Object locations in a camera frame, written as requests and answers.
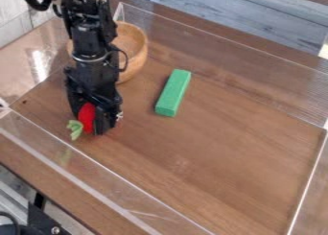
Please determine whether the wooden bowl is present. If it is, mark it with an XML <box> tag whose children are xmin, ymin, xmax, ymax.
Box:
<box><xmin>64</xmin><ymin>19</ymin><xmax>148</xmax><ymax>84</ymax></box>

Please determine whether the black clamp mount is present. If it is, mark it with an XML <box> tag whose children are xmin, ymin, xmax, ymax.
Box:
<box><xmin>24</xmin><ymin>193</ymin><xmax>72</xmax><ymax>235</ymax></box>

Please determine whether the clear acrylic tray enclosure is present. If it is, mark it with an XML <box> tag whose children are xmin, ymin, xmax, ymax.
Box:
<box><xmin>0</xmin><ymin>5</ymin><xmax>328</xmax><ymax>235</ymax></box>

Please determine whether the red plush strawberry toy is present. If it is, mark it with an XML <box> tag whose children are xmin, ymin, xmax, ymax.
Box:
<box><xmin>66</xmin><ymin>103</ymin><xmax>94</xmax><ymax>140</ymax></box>

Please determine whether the green rectangular block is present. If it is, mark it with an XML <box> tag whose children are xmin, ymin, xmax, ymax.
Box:
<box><xmin>154</xmin><ymin>69</ymin><xmax>192</xmax><ymax>117</ymax></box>

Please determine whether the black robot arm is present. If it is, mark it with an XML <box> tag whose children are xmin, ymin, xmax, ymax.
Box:
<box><xmin>24</xmin><ymin>0</ymin><xmax>126</xmax><ymax>135</ymax></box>

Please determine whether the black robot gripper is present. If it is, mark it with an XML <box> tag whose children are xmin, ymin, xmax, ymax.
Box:
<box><xmin>64</xmin><ymin>55</ymin><xmax>122</xmax><ymax>135</ymax></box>

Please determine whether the black cable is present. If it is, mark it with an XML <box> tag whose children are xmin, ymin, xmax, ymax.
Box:
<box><xmin>0</xmin><ymin>211</ymin><xmax>21</xmax><ymax>235</ymax></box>

